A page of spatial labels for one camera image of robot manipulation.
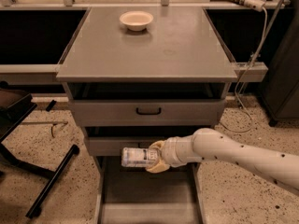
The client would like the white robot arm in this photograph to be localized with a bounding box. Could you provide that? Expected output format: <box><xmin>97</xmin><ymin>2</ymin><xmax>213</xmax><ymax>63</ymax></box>
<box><xmin>147</xmin><ymin>128</ymin><xmax>299</xmax><ymax>195</ymax></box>

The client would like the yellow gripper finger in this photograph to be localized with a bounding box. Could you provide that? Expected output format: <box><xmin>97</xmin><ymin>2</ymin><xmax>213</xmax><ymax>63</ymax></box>
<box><xmin>149</xmin><ymin>140</ymin><xmax>165</xmax><ymax>150</ymax></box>
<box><xmin>146</xmin><ymin>161</ymin><xmax>170</xmax><ymax>174</ymax></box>

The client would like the white cable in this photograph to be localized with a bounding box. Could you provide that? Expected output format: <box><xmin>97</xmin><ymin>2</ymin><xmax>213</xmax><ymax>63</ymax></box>
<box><xmin>219</xmin><ymin>7</ymin><xmax>269</xmax><ymax>134</ymax></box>

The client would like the grey drawer cabinet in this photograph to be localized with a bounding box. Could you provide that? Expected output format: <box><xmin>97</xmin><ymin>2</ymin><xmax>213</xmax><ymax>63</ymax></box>
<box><xmin>55</xmin><ymin>5</ymin><xmax>238</xmax><ymax>224</ymax></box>

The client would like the bottom grey drawer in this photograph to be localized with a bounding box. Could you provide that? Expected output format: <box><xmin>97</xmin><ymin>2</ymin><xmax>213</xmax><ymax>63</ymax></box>
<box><xmin>94</xmin><ymin>156</ymin><xmax>206</xmax><ymax>224</ymax></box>

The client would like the thin metal rod on floor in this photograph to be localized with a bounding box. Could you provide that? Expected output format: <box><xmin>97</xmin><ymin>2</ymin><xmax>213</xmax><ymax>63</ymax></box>
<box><xmin>21</xmin><ymin>121</ymin><xmax>68</xmax><ymax>138</ymax></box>

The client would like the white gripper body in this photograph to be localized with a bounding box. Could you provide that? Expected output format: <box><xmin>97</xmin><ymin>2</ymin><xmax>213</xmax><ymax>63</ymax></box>
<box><xmin>161</xmin><ymin>135</ymin><xmax>202</xmax><ymax>168</ymax></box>

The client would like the black chair base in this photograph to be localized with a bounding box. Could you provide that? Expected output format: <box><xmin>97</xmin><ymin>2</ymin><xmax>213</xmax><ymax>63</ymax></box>
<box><xmin>0</xmin><ymin>81</ymin><xmax>80</xmax><ymax>220</ymax></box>

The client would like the grey drawer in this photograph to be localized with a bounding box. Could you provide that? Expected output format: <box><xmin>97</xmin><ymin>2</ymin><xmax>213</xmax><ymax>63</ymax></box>
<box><xmin>67</xmin><ymin>93</ymin><xmax>225</xmax><ymax>127</ymax></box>
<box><xmin>83</xmin><ymin>125</ymin><xmax>214</xmax><ymax>157</ymax></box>
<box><xmin>94</xmin><ymin>156</ymin><xmax>206</xmax><ymax>224</ymax></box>

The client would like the top grey drawer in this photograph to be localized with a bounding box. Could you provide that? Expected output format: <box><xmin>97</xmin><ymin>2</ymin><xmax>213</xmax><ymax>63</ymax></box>
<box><xmin>67</xmin><ymin>93</ymin><xmax>225</xmax><ymax>127</ymax></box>

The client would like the dark cabinet at right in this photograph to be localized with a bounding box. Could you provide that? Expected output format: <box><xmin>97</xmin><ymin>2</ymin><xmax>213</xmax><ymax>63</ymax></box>
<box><xmin>259</xmin><ymin>8</ymin><xmax>299</xmax><ymax>127</ymax></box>

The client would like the middle grey drawer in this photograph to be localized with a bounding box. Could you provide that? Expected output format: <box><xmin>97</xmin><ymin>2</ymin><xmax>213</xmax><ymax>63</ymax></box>
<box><xmin>83</xmin><ymin>125</ymin><xmax>214</xmax><ymax>157</ymax></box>

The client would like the white ceramic bowl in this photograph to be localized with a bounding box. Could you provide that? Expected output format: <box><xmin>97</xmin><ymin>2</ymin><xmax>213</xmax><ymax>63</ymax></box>
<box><xmin>120</xmin><ymin>11</ymin><xmax>153</xmax><ymax>32</ymax></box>

